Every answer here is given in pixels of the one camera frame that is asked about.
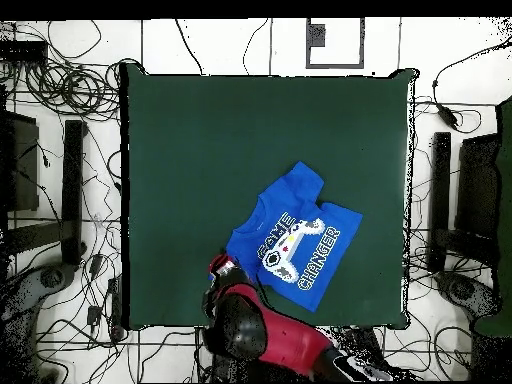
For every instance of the dark box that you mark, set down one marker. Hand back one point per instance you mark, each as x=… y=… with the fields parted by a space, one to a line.
x=478 y=188
x=22 y=168

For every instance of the black frame leg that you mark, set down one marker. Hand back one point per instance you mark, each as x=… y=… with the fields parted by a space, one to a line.
x=72 y=180
x=440 y=192

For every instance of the green hanging cloth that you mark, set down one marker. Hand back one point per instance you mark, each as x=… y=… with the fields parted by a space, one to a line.
x=506 y=200

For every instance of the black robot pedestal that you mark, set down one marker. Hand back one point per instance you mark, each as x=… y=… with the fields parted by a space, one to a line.
x=240 y=370

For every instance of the grey square floor frame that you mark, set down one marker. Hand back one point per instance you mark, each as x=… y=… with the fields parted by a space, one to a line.
x=335 y=65

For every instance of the black power strip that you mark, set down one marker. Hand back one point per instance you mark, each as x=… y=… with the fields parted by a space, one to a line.
x=116 y=304
x=364 y=340

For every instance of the black flat box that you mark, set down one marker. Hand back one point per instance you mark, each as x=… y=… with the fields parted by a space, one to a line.
x=22 y=51

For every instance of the black power adapter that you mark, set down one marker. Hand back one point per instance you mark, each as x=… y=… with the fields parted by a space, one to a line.
x=447 y=116

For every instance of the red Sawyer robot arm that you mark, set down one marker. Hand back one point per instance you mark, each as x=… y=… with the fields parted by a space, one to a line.
x=292 y=340

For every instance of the small black adapter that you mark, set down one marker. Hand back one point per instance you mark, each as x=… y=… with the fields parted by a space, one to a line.
x=93 y=315

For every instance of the grey chair base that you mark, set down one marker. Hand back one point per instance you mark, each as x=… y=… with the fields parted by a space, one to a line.
x=52 y=276
x=460 y=288

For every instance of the blue printed shirt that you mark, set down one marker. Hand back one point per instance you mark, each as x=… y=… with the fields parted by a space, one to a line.
x=296 y=192

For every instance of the dark green table cloth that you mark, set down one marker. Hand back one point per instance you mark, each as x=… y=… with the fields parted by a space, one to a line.
x=180 y=140

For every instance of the dark grey square tag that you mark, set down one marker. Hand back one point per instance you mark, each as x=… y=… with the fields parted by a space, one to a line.
x=317 y=35

